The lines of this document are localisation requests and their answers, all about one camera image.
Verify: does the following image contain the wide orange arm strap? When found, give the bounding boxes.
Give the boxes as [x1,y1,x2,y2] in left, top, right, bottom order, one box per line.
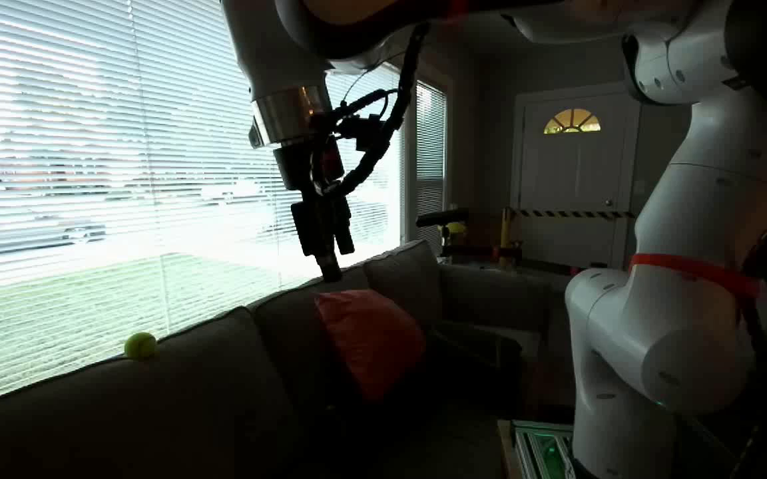
[628,250,765,300]

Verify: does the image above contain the yellow black caution tape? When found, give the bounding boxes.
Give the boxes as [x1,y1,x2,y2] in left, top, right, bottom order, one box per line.
[505,206,638,223]

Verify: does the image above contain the grey fabric sofa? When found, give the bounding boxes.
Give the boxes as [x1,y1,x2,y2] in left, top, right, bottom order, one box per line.
[0,238,572,479]

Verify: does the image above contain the black yellow tool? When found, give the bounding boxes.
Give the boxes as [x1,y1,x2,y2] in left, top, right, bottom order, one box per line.
[415,207,472,260]

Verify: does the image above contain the yellow-green tennis ball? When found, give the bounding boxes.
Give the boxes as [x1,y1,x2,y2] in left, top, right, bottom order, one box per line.
[123,329,163,361]

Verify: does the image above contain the green white box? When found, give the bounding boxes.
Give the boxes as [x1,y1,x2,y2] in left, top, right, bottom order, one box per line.
[498,417,580,479]

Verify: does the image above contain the white window blinds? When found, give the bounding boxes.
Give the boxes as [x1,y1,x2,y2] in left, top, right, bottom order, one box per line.
[0,0,405,416]

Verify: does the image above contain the narrow side window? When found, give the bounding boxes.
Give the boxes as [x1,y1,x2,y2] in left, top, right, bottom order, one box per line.
[412,81,449,216]

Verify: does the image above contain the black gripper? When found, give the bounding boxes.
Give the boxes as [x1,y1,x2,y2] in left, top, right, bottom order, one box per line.
[273,139,356,286]

